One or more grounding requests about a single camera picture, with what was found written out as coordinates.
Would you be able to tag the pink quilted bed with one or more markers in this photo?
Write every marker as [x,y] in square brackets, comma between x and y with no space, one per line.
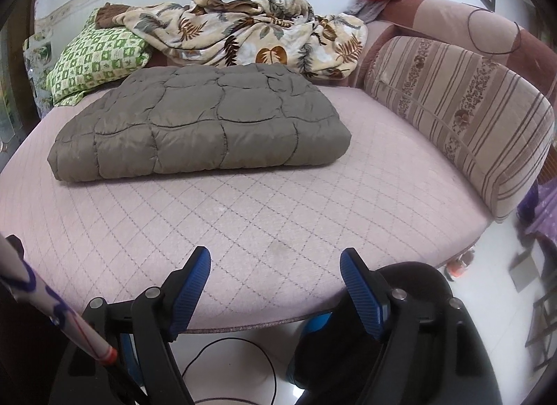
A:
[243,213]

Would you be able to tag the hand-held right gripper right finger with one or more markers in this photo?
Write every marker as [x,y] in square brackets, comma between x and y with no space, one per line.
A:
[363,296]

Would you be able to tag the beige leaf print blanket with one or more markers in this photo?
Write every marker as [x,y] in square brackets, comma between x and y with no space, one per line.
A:
[261,35]

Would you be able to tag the blue slipper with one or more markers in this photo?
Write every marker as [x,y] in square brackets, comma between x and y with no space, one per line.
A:
[317,324]
[130,357]

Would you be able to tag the orange shoe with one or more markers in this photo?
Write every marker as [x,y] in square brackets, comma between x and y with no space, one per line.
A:
[459,266]

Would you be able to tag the dark metal chair frame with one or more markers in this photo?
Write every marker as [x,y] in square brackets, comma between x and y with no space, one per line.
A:
[544,326]

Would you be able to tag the striped beige cushion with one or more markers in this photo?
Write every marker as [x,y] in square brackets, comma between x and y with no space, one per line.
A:
[465,122]

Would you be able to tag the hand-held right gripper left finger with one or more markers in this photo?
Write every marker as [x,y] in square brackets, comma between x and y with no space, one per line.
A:
[187,296]

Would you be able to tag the grey flat board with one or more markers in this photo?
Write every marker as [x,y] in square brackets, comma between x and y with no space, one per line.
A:
[524,272]

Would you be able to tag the purple cloth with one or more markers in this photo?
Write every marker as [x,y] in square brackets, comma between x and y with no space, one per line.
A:
[537,209]

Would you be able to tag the brown cloth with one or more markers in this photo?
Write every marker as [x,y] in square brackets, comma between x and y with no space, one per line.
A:
[111,13]

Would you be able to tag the green checkered pillow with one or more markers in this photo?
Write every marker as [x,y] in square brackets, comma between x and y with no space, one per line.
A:
[95,61]

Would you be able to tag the white printed stick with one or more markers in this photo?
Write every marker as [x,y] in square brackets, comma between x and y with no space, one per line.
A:
[52,300]

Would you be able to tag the grey cloth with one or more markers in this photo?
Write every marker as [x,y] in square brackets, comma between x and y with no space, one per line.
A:
[367,9]

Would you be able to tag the pink padded headboard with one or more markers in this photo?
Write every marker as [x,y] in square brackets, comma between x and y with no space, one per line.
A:
[457,26]

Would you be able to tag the frosted glass door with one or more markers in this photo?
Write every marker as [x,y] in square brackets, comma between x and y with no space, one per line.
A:
[8,100]

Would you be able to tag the olive quilted hooded jacket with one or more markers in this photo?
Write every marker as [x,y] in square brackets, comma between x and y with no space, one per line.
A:
[200,122]

